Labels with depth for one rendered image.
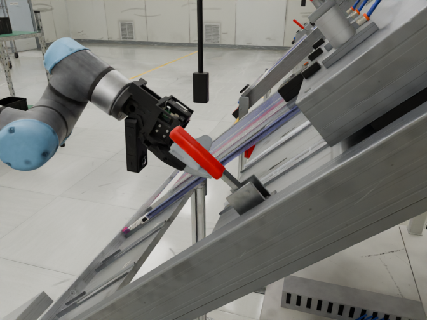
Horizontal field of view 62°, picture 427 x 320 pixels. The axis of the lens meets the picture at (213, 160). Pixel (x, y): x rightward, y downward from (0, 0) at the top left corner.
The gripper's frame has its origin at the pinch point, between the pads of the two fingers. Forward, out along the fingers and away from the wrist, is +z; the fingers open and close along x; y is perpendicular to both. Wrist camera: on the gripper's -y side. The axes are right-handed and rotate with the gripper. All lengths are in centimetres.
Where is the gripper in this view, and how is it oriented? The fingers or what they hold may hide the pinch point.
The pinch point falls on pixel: (206, 173)
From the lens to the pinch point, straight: 66.4
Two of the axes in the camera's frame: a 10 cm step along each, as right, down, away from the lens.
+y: 5.2, -7.0, -4.9
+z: 8.1, 5.9, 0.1
